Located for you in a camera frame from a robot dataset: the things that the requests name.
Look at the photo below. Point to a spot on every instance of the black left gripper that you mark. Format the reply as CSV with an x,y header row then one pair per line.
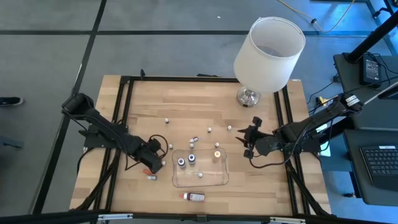
x,y
149,155

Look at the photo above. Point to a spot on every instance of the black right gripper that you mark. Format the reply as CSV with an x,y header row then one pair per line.
x,y
264,144

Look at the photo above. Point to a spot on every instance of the orange food coloring bottle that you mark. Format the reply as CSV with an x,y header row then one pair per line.
x,y
146,171

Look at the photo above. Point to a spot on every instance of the purple food coloring bottle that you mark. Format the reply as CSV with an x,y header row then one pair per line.
x,y
181,162

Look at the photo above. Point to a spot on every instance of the blue food coloring bottle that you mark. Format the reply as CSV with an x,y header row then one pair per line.
x,y
191,158

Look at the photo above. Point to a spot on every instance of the clear plastic bin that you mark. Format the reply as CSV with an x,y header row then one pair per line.
x,y
211,180

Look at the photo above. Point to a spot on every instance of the large red food coloring bottle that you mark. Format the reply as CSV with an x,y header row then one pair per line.
x,y
196,197

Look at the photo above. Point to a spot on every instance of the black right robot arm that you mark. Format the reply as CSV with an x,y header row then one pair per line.
x,y
311,122

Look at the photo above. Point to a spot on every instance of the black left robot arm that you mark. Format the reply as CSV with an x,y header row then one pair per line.
x,y
105,126

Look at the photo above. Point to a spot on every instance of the white shade table lamp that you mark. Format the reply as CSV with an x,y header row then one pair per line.
x,y
267,68

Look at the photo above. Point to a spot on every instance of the black beam with silver brackets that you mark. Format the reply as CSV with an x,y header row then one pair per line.
x,y
46,217

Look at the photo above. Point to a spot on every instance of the black computer desk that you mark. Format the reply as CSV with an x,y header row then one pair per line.
x,y
379,118

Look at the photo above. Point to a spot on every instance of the black computer keyboard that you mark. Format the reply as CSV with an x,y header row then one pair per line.
x,y
382,165

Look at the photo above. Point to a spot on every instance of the black power adapter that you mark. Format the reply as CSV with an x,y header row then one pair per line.
x,y
371,70

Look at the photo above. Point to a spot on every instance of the white slanted rod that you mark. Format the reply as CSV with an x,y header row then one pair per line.
x,y
382,92

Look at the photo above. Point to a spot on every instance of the person's shoe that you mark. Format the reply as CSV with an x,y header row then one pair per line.
x,y
11,101

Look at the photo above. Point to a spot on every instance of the black slanted pole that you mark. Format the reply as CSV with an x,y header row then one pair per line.
x,y
370,42

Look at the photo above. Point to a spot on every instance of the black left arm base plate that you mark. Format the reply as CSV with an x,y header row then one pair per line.
x,y
93,143

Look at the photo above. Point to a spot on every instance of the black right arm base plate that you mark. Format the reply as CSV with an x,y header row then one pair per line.
x,y
314,149

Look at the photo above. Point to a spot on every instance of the black aluminium table frame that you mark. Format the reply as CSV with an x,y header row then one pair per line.
x,y
186,78

